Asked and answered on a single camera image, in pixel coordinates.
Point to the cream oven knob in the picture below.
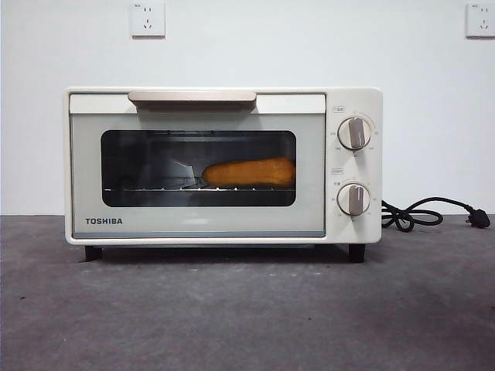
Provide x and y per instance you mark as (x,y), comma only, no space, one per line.
(353,199)
(355,133)

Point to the cream Toshiba toaster oven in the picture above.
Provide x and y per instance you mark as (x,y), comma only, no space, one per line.
(356,166)

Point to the yellow corn cob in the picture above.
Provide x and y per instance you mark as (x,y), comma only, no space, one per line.
(247,172)

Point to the white wall socket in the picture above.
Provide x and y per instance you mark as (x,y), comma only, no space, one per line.
(481,19)
(148,19)

